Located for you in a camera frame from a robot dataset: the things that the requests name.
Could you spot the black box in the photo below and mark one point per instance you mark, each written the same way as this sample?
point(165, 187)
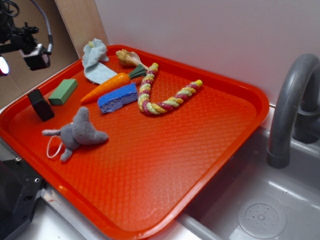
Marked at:
point(40, 105)

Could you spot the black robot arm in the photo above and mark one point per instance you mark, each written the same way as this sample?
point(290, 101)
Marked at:
point(19, 39)

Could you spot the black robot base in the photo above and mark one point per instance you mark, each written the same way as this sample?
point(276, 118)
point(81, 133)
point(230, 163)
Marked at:
point(20, 190)

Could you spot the orange plastic tray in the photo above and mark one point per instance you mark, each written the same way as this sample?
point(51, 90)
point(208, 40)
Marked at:
point(135, 184)

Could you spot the blue sponge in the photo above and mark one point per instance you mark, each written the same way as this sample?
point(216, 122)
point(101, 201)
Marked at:
point(116, 99)

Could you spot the orange toy carrot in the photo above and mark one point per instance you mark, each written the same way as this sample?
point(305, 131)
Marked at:
point(119, 80)

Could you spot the light blue cloth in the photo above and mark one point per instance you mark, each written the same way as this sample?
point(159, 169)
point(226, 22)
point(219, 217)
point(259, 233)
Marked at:
point(94, 57)

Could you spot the grey plush elephant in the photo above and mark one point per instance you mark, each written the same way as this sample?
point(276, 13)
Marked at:
point(77, 133)

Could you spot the green rectangular block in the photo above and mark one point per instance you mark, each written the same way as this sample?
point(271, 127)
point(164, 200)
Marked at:
point(62, 93)

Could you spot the grey sink basin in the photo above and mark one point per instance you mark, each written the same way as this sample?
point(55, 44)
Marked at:
point(250, 200)

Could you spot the wooden board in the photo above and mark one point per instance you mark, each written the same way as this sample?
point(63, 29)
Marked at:
point(82, 21)

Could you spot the grey faucet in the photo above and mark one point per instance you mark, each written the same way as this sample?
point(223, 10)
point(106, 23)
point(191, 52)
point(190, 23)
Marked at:
point(297, 111)

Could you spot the multicolour rope toy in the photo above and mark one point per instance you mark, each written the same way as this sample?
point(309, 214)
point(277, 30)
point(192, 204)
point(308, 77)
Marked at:
point(149, 105)

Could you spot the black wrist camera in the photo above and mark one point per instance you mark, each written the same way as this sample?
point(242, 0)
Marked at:
point(37, 59)

